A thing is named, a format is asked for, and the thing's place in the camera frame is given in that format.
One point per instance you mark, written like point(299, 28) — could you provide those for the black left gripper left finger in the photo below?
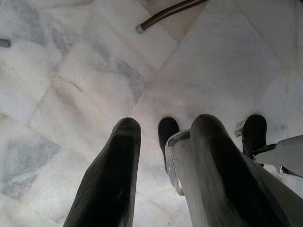
point(111, 179)

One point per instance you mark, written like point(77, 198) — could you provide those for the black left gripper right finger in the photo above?
point(227, 184)

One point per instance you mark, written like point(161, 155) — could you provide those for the robot left leg black foot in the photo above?
point(174, 165)

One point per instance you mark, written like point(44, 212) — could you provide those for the robot leg black foot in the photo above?
point(255, 132)
point(174, 165)

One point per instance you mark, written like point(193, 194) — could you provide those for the robot right leg black foot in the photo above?
point(255, 132)

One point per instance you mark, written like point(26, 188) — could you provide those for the dark metal furniture leg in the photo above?
point(4, 43)

